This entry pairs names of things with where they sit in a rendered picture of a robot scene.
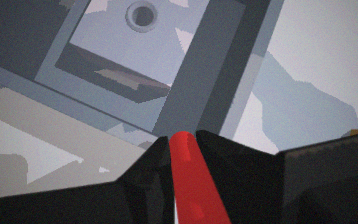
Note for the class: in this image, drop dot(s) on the red peg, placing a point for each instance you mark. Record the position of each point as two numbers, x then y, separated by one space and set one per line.
197 199

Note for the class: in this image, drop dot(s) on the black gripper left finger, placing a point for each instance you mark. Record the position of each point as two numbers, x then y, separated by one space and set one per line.
143 194

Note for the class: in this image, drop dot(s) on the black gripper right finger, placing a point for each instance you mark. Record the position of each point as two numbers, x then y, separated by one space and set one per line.
261 188

